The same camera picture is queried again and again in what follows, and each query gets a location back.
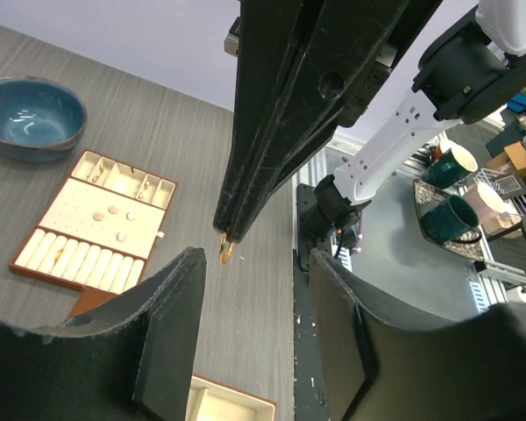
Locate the brown jewelry box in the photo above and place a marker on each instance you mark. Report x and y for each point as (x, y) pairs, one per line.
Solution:
(212, 400)

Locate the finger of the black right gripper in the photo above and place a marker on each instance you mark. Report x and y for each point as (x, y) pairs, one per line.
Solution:
(335, 74)
(269, 34)

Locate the gold earrings in compartment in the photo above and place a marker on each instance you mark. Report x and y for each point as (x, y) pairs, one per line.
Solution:
(96, 177)

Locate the dark green cup lower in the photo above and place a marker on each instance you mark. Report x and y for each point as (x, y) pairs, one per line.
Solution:
(450, 219)

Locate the pearl earrings in compartment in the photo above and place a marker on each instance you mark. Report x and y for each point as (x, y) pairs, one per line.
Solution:
(143, 189)

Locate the black patterned tray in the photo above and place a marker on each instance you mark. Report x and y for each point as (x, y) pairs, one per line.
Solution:
(468, 245)

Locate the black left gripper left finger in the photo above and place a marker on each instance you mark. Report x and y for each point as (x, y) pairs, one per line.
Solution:
(130, 358)

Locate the pearl cluster earring left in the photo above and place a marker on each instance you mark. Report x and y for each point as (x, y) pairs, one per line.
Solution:
(98, 216)

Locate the green cup on shelf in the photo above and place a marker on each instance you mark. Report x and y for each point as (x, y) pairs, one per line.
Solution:
(451, 167)

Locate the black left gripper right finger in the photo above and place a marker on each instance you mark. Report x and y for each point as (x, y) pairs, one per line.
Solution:
(384, 359)

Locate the blue ceramic bowl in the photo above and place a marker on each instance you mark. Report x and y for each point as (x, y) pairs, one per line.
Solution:
(40, 121)

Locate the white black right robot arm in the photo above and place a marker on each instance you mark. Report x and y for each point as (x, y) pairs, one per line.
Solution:
(469, 71)

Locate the brown jewelry tray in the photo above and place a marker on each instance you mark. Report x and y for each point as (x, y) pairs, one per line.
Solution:
(68, 247)

